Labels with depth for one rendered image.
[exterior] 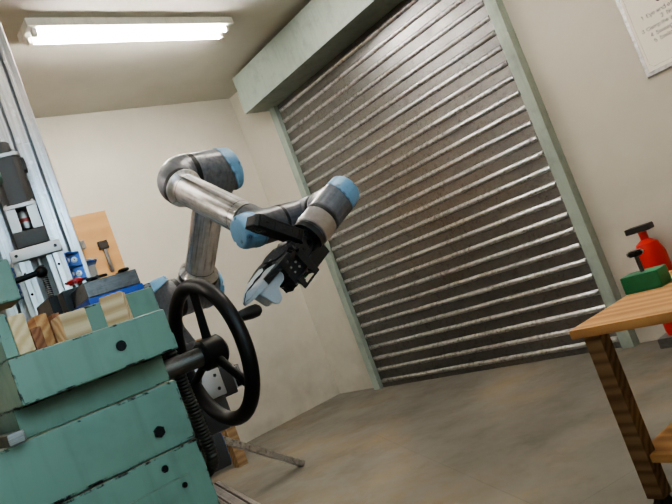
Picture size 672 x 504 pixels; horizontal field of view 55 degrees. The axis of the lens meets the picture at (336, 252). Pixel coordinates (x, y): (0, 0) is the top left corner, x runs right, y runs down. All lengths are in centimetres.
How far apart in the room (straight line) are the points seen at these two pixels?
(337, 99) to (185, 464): 396
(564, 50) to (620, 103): 41
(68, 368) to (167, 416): 17
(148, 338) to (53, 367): 13
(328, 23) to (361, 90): 50
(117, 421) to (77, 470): 8
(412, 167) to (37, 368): 362
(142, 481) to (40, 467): 13
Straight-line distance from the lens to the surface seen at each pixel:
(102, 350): 91
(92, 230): 488
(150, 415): 97
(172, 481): 98
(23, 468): 93
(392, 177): 444
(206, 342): 124
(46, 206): 212
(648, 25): 352
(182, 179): 159
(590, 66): 365
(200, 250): 185
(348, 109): 467
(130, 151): 522
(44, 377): 89
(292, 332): 541
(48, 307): 119
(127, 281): 120
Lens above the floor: 84
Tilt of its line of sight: 3 degrees up
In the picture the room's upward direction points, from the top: 21 degrees counter-clockwise
